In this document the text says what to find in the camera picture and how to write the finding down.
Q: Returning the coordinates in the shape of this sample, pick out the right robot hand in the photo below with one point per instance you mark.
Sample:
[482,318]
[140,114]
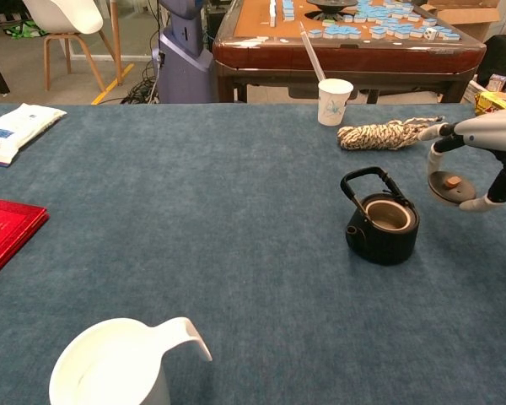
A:
[497,131]

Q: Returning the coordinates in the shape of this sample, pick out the black teapot lid orange knob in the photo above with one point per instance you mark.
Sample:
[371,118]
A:
[459,193]

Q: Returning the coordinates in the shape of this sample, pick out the purple robot base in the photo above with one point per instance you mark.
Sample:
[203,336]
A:
[181,71]

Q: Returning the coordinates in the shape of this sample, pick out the black cast iron teapot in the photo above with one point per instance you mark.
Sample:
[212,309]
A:
[383,246]

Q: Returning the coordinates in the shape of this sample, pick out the yellow snack package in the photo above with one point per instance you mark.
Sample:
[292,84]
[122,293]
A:
[489,103]

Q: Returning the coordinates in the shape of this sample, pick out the small colourful snack packet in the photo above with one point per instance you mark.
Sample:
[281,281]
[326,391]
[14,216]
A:
[497,82]

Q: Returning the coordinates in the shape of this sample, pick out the white die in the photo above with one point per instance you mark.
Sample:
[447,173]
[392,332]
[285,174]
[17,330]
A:
[431,34]

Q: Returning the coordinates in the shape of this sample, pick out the cardboard box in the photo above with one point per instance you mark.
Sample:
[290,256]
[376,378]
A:
[468,17]

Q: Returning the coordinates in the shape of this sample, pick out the brown mahjong table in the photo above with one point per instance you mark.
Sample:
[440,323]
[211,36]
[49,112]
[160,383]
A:
[362,59]

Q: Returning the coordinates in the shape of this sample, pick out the white paper cup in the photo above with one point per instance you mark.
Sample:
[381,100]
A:
[333,105]

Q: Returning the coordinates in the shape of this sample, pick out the clear plastic straw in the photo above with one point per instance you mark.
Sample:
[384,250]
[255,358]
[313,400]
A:
[312,52]

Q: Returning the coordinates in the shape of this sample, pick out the black mahjong table centre dome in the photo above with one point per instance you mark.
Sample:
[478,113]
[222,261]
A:
[331,5]

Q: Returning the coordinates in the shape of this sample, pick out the upright mahjong tile stack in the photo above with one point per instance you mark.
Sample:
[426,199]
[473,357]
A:
[272,12]

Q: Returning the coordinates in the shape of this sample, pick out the blue table cloth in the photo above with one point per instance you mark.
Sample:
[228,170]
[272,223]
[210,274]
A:
[236,211]

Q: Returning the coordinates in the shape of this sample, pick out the white chair wooden legs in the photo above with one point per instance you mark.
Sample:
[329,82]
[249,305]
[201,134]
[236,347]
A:
[63,14]

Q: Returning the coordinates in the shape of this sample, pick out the white plastic jug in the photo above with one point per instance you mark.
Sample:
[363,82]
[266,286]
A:
[109,363]

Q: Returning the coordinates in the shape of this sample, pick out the white wet wipes packet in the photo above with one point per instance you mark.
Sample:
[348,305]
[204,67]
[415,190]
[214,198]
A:
[12,131]

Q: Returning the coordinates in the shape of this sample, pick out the green bag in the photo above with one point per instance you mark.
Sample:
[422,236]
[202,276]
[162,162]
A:
[23,29]

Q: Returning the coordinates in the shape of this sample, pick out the red hardcover book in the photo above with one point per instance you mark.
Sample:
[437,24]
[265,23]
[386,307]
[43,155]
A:
[4,232]

